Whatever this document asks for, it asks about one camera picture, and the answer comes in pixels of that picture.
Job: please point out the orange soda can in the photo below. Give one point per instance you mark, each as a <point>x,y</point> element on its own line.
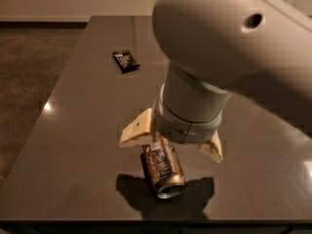
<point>163,168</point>

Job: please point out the black snack packet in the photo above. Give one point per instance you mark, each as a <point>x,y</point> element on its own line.
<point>125,61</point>

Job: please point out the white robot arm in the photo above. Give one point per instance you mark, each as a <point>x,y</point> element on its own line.
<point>260,49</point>

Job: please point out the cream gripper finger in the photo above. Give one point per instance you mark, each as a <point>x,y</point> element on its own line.
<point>212,148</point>
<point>140,132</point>

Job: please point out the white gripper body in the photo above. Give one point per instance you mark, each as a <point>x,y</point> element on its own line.
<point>185,130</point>

